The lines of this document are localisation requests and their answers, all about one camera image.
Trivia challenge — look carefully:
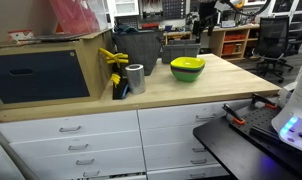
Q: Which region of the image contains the black orange clamp left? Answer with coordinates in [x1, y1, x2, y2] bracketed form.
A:
[222, 103, 245, 125]

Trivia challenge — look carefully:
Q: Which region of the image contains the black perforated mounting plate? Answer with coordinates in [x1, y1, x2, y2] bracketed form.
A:
[230, 106, 280, 142]

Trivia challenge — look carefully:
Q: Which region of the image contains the black orange clamp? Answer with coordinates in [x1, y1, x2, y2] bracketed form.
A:
[251, 93, 277, 109]
[222, 103, 245, 125]

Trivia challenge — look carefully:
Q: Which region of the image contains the black orange clamp right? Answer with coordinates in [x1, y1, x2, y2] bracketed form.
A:
[251, 93, 277, 109]

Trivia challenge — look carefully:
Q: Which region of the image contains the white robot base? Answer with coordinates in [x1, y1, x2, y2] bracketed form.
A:
[271, 70, 302, 151]

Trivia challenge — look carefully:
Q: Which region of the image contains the white drawer cabinet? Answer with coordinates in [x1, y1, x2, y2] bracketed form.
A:
[0, 98, 259, 180]

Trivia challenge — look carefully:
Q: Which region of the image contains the yellow handled clamp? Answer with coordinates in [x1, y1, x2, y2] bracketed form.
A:
[99, 48, 129, 65]
[111, 73, 121, 87]

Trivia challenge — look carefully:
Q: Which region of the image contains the large cardboard box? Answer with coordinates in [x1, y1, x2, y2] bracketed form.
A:
[0, 30, 113, 109]

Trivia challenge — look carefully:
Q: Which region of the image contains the black office chair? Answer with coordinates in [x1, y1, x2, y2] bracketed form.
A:
[252, 16, 289, 83]

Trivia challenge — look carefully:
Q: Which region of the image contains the yellow plastic bowl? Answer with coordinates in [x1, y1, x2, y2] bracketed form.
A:
[170, 57, 206, 70]

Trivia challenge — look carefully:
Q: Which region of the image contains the wooden shelf unit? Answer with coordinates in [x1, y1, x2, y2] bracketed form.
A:
[209, 25, 259, 61]

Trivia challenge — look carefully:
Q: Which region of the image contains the dark green plastic bowl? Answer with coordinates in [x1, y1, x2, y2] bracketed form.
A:
[170, 66, 204, 73]

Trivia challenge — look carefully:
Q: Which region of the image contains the dark grey fabric basket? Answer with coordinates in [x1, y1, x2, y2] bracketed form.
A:
[114, 30, 163, 76]

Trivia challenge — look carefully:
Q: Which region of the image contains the red plastic sheet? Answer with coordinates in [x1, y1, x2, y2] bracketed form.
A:
[49, 0, 99, 35]

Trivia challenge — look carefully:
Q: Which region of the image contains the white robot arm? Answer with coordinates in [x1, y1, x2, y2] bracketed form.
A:
[192, 0, 271, 43]

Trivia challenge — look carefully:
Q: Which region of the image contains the light green bottom bowl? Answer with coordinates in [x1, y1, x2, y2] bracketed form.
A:
[172, 72, 200, 82]

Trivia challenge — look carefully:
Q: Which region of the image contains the yellow handled clamp upper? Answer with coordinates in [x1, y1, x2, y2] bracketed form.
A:
[99, 48, 129, 65]

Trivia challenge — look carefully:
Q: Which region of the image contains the silver metal cylinder can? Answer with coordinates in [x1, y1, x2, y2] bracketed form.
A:
[125, 64, 146, 95]

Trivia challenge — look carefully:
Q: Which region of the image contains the yellow handled clamp lower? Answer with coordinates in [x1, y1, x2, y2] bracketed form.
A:
[111, 73, 121, 87]

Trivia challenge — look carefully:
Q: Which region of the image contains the grey plastic bin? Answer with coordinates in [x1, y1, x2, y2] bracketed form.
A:
[162, 39, 201, 64]

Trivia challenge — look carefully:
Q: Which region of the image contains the black side table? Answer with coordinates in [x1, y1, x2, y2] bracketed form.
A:
[193, 118, 302, 180]

